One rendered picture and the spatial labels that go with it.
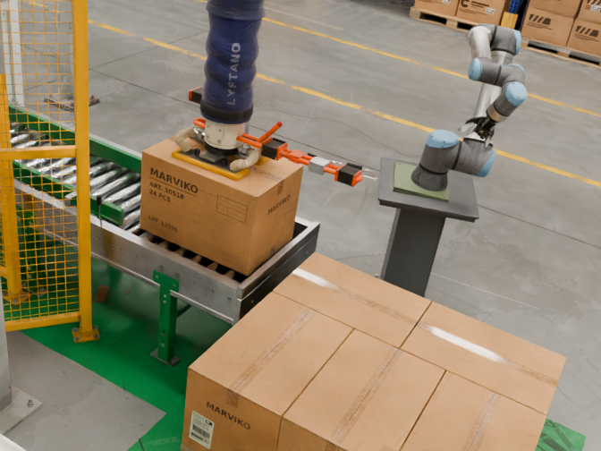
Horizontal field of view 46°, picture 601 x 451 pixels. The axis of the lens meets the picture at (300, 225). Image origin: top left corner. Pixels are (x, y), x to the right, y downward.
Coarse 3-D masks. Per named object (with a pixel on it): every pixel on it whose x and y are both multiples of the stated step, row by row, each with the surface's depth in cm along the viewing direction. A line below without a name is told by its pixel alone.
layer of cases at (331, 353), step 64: (320, 256) 335; (256, 320) 287; (320, 320) 293; (384, 320) 299; (448, 320) 305; (192, 384) 262; (256, 384) 257; (320, 384) 261; (384, 384) 266; (448, 384) 271; (512, 384) 276; (192, 448) 277; (256, 448) 259; (320, 448) 242; (384, 448) 239; (448, 448) 243; (512, 448) 247
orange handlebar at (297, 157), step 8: (200, 120) 316; (240, 136) 305; (248, 136) 307; (256, 144) 302; (280, 152) 298; (288, 152) 301; (296, 152) 298; (304, 152) 300; (296, 160) 296; (304, 160) 294; (328, 168) 291; (336, 168) 293; (360, 176) 288
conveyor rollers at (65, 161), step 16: (16, 128) 403; (16, 144) 392; (32, 144) 391; (48, 144) 391; (64, 144) 399; (16, 160) 372; (32, 160) 373; (48, 160) 380; (64, 160) 379; (96, 160) 386; (64, 176) 368; (112, 176) 374; (128, 176) 373; (96, 192) 355; (112, 192) 364; (128, 192) 361; (128, 208) 349; (112, 224) 332; (128, 224) 338; (272, 256) 329
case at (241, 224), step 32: (160, 160) 309; (288, 160) 324; (160, 192) 317; (192, 192) 307; (224, 192) 299; (256, 192) 294; (288, 192) 318; (160, 224) 325; (192, 224) 315; (224, 224) 306; (256, 224) 299; (288, 224) 331; (224, 256) 313; (256, 256) 311
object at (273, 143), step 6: (270, 138) 304; (264, 144) 298; (270, 144) 301; (276, 144) 302; (282, 144) 303; (264, 150) 300; (270, 150) 298; (276, 150) 297; (282, 150) 300; (264, 156) 300; (270, 156) 299; (276, 156) 298
